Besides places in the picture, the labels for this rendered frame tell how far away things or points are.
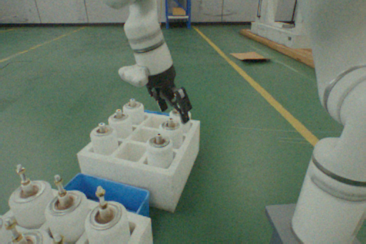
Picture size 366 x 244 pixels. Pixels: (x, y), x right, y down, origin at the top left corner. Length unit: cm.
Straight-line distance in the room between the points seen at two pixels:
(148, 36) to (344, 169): 38
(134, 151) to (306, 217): 68
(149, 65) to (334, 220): 42
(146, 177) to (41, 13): 665
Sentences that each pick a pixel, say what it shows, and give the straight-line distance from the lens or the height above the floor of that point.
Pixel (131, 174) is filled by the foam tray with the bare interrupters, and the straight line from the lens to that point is 86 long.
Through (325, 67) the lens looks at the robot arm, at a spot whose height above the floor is 63.
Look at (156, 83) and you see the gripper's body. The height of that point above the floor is 55.
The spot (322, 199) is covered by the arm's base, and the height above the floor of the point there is 42.
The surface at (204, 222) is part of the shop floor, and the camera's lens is 90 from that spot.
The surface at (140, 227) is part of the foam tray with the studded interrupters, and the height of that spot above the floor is 18.
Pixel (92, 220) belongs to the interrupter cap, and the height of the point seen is 25.
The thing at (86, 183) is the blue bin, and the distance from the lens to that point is 98.
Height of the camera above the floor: 72
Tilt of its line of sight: 26 degrees down
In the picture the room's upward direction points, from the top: straight up
